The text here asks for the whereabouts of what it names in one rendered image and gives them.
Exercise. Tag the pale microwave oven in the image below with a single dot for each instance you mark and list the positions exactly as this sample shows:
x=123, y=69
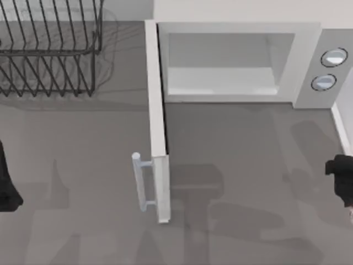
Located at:
x=309, y=94

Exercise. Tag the small round microwave knob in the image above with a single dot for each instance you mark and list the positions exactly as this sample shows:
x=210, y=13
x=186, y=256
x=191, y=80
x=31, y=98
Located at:
x=323, y=82

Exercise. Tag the large round microwave knob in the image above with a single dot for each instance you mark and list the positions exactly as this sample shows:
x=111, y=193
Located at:
x=334, y=57

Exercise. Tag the pale microwave door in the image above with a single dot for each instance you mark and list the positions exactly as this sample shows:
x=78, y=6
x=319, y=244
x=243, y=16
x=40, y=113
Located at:
x=156, y=124

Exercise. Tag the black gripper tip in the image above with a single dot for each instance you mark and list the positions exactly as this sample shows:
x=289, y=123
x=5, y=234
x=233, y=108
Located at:
x=7, y=190

